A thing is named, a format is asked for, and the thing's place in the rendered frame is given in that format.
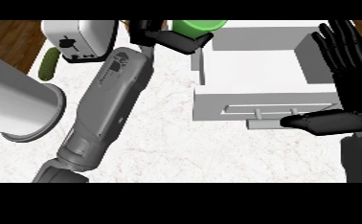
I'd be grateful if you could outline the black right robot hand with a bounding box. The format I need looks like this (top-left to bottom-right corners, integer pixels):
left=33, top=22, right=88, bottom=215
left=280, top=19, right=362, bottom=137

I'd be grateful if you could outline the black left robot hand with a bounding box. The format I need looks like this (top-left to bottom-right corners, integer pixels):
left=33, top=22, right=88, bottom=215
left=128, top=19, right=215, bottom=56

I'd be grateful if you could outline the green cup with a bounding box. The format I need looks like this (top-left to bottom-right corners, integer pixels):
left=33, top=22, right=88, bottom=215
left=172, top=19, right=230, bottom=40

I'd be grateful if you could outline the white open drawer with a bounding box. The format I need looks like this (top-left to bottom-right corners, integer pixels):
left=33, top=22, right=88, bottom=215
left=190, top=19, right=351, bottom=123

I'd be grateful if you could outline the white toaster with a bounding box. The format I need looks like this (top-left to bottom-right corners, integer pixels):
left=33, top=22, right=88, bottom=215
left=42, top=19, right=120, bottom=64

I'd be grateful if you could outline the green cucumber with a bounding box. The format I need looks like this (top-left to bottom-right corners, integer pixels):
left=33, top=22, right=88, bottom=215
left=37, top=47, right=63, bottom=82

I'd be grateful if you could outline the grey cylindrical pot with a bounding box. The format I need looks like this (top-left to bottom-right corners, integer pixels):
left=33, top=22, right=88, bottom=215
left=0, top=58, right=68, bottom=144

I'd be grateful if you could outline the white drawer front with handle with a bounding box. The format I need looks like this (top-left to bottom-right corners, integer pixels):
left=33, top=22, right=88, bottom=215
left=191, top=85, right=346, bottom=130

